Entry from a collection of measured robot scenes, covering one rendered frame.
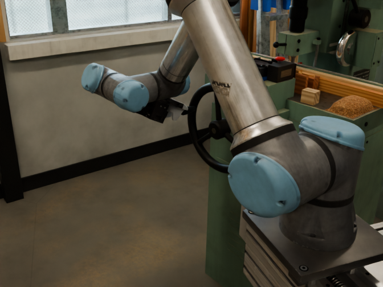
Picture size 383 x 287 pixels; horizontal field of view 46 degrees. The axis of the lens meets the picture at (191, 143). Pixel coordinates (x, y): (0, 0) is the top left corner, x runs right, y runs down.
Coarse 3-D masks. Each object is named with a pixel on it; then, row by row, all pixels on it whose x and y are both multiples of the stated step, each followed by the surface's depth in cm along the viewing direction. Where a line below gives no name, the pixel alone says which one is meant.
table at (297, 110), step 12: (300, 96) 141; (324, 96) 141; (336, 96) 141; (288, 108) 139; (300, 108) 135; (312, 108) 132; (324, 108) 131; (300, 120) 136; (348, 120) 124; (360, 120) 126; (372, 120) 131
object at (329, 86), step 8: (320, 80) 145; (328, 80) 143; (320, 88) 146; (328, 88) 144; (336, 88) 142; (344, 88) 140; (352, 88) 138; (360, 88) 136; (344, 96) 140; (360, 96) 136; (368, 96) 134; (376, 96) 132; (376, 104) 133
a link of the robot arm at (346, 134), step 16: (304, 128) 79; (320, 128) 77; (336, 128) 78; (352, 128) 79; (320, 144) 76; (336, 144) 76; (352, 144) 77; (336, 160) 76; (352, 160) 78; (336, 176) 76; (352, 176) 80; (336, 192) 80; (352, 192) 82
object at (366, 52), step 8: (360, 32) 148; (368, 32) 146; (376, 32) 145; (360, 40) 148; (368, 40) 146; (376, 40) 145; (360, 48) 149; (368, 48) 147; (376, 48) 147; (360, 56) 150; (368, 56) 148; (376, 56) 149; (352, 64) 153; (360, 64) 151; (368, 64) 148; (376, 64) 151
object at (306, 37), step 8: (280, 32) 148; (288, 32) 147; (296, 32) 148; (304, 32) 148; (312, 32) 149; (280, 40) 148; (288, 40) 146; (296, 40) 145; (304, 40) 148; (312, 40) 151; (280, 48) 149; (288, 48) 147; (296, 48) 146; (304, 48) 149; (312, 48) 152
